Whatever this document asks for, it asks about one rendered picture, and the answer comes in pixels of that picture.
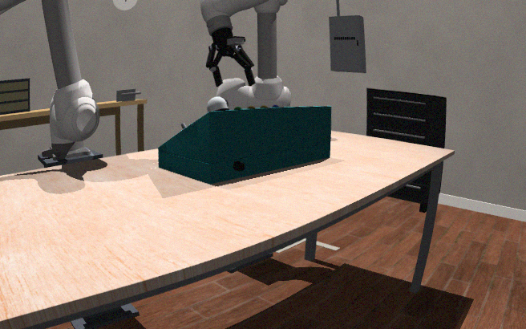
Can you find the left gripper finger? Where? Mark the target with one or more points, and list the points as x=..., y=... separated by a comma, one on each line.
x=213, y=64
x=242, y=58

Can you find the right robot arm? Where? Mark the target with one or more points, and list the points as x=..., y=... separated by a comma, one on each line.
x=74, y=114

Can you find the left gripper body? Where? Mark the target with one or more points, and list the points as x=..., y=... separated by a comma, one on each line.
x=219, y=36

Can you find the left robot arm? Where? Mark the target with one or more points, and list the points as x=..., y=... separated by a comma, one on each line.
x=268, y=89

